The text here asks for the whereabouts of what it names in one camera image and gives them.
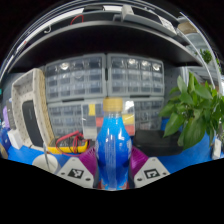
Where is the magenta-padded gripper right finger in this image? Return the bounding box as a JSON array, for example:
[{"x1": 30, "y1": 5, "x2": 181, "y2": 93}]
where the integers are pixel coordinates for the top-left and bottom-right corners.
[{"x1": 128, "y1": 146, "x2": 171, "y2": 189}]

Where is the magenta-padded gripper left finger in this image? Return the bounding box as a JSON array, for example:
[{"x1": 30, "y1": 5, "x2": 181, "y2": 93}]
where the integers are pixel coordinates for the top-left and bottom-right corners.
[{"x1": 56, "y1": 146, "x2": 99, "y2": 189}]

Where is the blue drink bottle gold cap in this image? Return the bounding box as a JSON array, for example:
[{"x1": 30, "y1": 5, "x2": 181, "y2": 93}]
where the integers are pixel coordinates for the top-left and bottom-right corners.
[{"x1": 94, "y1": 97, "x2": 133, "y2": 191}]

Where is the yellow multimeter with red leads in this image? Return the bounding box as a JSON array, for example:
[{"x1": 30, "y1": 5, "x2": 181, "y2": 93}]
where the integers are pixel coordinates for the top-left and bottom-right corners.
[{"x1": 46, "y1": 130, "x2": 90, "y2": 157}]

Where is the metal stirring rod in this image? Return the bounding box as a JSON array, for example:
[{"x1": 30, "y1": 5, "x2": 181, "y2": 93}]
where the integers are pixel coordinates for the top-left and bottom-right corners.
[{"x1": 43, "y1": 143, "x2": 50, "y2": 171}]

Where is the white ribbed cup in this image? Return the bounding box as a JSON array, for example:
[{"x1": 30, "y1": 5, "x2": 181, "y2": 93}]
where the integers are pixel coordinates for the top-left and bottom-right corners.
[{"x1": 32, "y1": 153, "x2": 61, "y2": 174}]

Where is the grey small-parts drawer cabinet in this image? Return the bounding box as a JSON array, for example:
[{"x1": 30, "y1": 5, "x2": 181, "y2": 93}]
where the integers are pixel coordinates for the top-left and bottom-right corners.
[
  {"x1": 106, "y1": 53, "x2": 165, "y2": 98},
  {"x1": 133, "y1": 97, "x2": 165, "y2": 131},
  {"x1": 44, "y1": 53, "x2": 107, "y2": 103},
  {"x1": 47, "y1": 101, "x2": 101, "y2": 139}
]

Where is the clear plastic parts box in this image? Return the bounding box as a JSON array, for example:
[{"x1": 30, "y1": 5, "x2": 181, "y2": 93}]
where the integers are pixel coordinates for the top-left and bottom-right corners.
[{"x1": 82, "y1": 99, "x2": 136, "y2": 139}]

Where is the white power adapter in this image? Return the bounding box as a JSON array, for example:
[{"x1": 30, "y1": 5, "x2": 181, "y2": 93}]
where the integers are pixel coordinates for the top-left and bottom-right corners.
[{"x1": 212, "y1": 138, "x2": 223, "y2": 160}]

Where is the green leafy potted plant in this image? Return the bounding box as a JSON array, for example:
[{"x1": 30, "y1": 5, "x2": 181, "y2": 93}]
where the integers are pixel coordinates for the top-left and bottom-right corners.
[{"x1": 159, "y1": 72, "x2": 224, "y2": 151}]

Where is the dark grey carton box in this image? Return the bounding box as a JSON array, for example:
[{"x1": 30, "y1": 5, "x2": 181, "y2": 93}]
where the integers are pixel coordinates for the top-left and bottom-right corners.
[{"x1": 6, "y1": 109, "x2": 16, "y2": 132}]

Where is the black workbench shelf unit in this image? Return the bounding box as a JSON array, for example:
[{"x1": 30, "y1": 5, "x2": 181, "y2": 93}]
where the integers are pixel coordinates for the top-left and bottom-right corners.
[{"x1": 0, "y1": 1, "x2": 204, "y2": 76}]

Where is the white metal shelf rack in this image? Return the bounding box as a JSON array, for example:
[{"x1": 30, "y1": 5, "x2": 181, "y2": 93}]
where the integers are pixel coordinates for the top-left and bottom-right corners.
[{"x1": 178, "y1": 11, "x2": 224, "y2": 88}]

